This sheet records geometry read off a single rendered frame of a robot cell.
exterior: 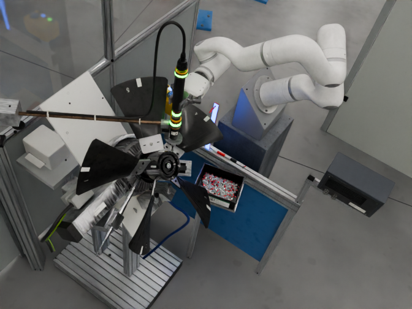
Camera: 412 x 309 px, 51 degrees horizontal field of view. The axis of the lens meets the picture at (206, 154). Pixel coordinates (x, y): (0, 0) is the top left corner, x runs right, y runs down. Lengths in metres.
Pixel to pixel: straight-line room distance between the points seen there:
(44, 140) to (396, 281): 2.37
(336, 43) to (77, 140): 1.04
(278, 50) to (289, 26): 3.26
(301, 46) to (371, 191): 0.69
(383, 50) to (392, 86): 0.28
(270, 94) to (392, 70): 1.35
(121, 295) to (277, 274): 0.99
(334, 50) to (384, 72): 1.74
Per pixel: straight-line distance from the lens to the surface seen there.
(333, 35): 1.61
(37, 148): 2.12
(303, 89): 2.02
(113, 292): 2.69
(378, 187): 1.89
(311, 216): 3.23
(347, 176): 1.87
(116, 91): 1.72
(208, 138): 1.89
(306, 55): 1.53
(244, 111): 2.18
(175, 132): 1.69
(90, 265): 2.76
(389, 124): 3.55
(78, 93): 1.83
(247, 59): 1.60
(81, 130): 1.82
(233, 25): 4.59
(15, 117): 1.72
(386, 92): 3.40
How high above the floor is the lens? 2.60
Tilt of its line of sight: 51 degrees down
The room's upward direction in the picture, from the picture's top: 12 degrees clockwise
